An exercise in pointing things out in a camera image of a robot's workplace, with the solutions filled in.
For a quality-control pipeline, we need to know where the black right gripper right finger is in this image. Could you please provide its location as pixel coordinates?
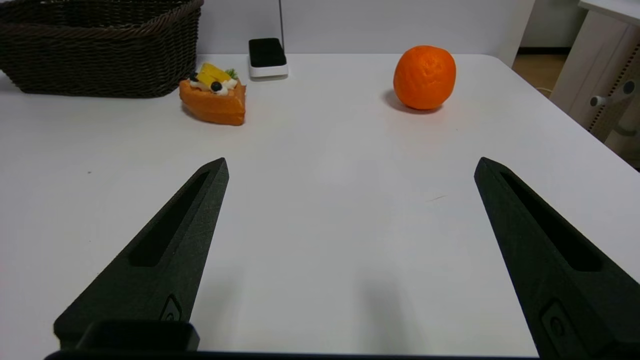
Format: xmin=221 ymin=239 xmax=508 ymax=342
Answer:
xmin=474 ymin=157 xmax=640 ymax=360

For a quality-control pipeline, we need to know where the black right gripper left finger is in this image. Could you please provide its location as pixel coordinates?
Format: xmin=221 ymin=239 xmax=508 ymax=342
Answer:
xmin=53 ymin=158 xmax=230 ymax=351

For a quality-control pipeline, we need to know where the brown woven wicker basket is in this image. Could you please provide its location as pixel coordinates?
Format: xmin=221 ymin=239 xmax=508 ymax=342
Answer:
xmin=0 ymin=0 xmax=205 ymax=99

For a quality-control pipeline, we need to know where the orange toy cake slice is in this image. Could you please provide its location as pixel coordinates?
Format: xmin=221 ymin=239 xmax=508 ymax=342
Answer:
xmin=179 ymin=62 xmax=247 ymax=126

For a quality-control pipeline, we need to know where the black and white small device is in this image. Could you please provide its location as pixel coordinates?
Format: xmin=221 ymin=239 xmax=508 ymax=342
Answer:
xmin=248 ymin=37 xmax=289 ymax=79

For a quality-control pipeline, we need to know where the orange fruit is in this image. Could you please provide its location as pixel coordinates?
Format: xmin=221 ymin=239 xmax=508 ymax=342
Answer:
xmin=393 ymin=45 xmax=457 ymax=111

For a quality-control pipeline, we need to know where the grey round knob handle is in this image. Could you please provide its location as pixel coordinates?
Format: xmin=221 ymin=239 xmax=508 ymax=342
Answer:
xmin=589 ymin=80 xmax=637 ymax=108

